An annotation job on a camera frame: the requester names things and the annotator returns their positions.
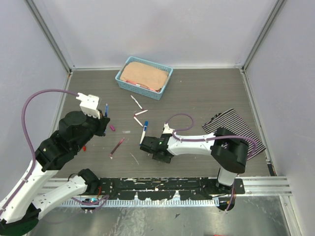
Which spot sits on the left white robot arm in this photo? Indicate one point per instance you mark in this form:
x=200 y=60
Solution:
x=22 y=210

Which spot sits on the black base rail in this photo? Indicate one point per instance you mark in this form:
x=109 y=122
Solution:
x=188 y=188

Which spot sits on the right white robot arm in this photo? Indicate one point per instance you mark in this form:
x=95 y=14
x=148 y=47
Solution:
x=229 y=150

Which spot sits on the blue plastic basket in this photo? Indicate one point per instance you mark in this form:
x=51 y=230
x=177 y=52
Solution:
x=136 y=87

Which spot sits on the white pen upper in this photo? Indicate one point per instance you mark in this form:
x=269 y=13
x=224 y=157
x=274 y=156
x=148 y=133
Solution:
x=138 y=104

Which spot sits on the red gel pen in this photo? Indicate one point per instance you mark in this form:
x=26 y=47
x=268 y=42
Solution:
x=116 y=147

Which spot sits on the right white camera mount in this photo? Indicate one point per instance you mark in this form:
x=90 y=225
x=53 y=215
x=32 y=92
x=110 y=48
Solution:
x=167 y=129

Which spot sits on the peach folded towel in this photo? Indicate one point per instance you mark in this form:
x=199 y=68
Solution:
x=144 y=75

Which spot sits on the black white striped cloth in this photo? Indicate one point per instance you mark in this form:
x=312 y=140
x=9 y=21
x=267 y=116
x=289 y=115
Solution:
x=231 y=120

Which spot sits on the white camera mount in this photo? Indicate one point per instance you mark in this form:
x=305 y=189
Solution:
x=89 y=104
x=167 y=129

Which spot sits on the blue slotted cable duct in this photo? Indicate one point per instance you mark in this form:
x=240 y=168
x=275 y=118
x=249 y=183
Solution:
x=175 y=202

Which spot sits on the white pen with clear cap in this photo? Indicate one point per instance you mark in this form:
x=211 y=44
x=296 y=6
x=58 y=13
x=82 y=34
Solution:
x=138 y=121

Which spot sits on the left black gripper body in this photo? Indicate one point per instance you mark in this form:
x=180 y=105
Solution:
x=97 y=126

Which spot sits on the blue gel pen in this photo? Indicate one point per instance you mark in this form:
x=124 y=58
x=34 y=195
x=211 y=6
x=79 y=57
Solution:
x=106 y=110

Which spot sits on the white marker blue print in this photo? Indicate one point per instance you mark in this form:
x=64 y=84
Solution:
x=143 y=132

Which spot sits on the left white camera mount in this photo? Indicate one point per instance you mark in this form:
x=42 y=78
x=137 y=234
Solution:
x=89 y=104

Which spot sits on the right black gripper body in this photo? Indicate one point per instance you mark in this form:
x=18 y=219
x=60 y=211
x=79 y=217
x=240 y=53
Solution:
x=167 y=160

